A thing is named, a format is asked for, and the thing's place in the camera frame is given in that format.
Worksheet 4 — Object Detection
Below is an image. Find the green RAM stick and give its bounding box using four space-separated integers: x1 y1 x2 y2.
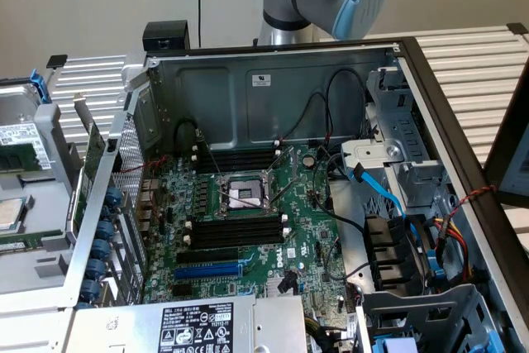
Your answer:
0 236 45 253
0 143 37 171

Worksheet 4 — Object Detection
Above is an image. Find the black RAM slot white latch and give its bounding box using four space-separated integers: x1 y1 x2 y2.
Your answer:
190 149 283 164
190 140 283 154
183 212 291 233
182 227 291 253

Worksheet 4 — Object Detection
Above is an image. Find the silver CPU socket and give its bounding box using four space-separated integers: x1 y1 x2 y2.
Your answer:
214 173 276 220

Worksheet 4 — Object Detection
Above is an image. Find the thin metal locking lever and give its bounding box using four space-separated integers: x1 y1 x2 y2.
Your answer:
218 189 268 209
196 129 227 177

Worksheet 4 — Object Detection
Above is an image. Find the green Dell motherboard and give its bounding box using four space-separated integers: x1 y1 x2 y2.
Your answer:
140 144 363 332

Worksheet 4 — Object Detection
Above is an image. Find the open black silver PC case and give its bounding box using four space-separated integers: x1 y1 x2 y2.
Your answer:
61 36 529 353

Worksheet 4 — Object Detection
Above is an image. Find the long black expansion slot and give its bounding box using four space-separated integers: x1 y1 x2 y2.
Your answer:
176 246 240 266

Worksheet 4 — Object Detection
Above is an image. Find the long blue expansion slot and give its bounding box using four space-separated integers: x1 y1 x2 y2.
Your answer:
173 264 244 283

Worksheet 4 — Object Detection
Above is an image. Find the silver finned heat sink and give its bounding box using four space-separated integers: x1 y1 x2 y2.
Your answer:
266 276 290 298

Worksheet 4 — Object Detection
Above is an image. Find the silver metal disk bay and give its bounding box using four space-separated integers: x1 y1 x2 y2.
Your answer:
341 65 451 213

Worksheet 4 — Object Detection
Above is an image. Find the black box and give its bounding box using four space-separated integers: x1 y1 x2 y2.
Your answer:
142 21 190 52

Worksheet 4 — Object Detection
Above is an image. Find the black fan shroud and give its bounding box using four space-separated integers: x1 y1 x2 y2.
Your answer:
362 214 435 292

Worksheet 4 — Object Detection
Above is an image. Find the silver power supply with label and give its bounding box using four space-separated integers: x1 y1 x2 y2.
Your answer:
61 293 307 353

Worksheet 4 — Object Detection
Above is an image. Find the grey parts rack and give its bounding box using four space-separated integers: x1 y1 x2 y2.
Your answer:
0 67 86 300

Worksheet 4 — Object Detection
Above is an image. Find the grey metal drive cage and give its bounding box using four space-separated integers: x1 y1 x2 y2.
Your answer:
357 283 512 353

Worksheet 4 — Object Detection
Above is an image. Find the blue plastic disk latch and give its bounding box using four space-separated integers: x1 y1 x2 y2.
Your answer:
31 71 53 105

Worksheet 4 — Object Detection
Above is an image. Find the black framed panel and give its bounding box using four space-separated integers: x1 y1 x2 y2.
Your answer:
482 59 529 209

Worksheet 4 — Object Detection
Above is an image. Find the silver hard disk with label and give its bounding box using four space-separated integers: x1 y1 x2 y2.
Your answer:
0 84 57 183

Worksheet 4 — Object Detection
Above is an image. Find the silver CPU chip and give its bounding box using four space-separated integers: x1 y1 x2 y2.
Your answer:
0 198 24 232

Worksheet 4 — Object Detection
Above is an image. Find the metal socket cover frame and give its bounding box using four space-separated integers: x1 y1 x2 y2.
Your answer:
267 145 299 208

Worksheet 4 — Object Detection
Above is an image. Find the thin black arched wire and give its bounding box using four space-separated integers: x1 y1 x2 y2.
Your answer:
279 91 331 145
325 68 369 141

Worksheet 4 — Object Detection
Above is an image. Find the thick black looped cable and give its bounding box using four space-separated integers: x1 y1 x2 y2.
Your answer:
174 119 202 154

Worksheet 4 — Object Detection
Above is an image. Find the blue SATA wire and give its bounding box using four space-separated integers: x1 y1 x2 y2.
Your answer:
350 164 422 255

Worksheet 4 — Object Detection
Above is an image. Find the black curved cable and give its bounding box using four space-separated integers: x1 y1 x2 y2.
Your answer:
328 236 371 284
312 150 367 232

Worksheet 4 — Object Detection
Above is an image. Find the red black twisted wire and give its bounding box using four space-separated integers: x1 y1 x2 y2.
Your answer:
448 184 497 222
119 154 173 222

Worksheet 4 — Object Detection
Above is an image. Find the green graphics card silver bracket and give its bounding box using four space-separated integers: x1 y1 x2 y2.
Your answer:
72 94 109 226

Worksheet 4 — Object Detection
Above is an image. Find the yellow red power wire bundle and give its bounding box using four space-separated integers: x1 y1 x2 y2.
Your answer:
431 214 474 286

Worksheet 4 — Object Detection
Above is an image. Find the blue plastic drive bracket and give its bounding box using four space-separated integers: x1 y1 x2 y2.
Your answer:
374 336 427 353

